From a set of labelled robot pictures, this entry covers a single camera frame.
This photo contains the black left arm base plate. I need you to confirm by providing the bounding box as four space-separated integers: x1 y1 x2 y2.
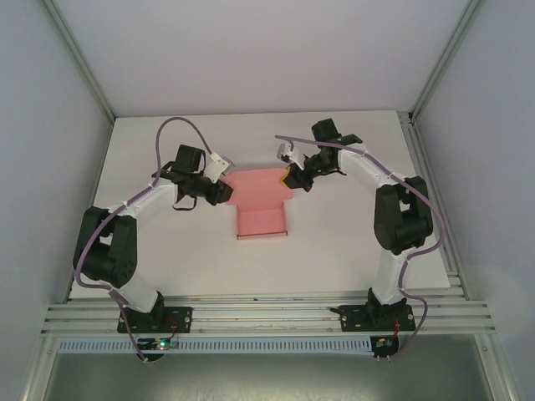
116 306 195 335

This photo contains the long aluminium base rail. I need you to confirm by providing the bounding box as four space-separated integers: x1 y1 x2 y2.
40 293 499 338

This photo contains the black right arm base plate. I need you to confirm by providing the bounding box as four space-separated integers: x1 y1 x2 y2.
337 304 417 334

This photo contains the white slotted cable duct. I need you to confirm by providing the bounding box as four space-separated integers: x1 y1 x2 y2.
57 336 374 357

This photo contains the pink paper box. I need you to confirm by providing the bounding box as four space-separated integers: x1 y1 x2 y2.
223 167 294 241

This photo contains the aluminium frame post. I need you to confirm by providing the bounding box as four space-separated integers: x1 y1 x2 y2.
43 0 116 122
409 0 484 123

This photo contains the aluminium side rail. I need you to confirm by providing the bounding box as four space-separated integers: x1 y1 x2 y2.
397 110 470 300

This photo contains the thin black cable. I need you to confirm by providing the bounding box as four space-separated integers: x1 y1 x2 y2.
172 194 198 212

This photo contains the circuit board with green light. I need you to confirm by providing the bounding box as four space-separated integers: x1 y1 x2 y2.
140 337 179 353

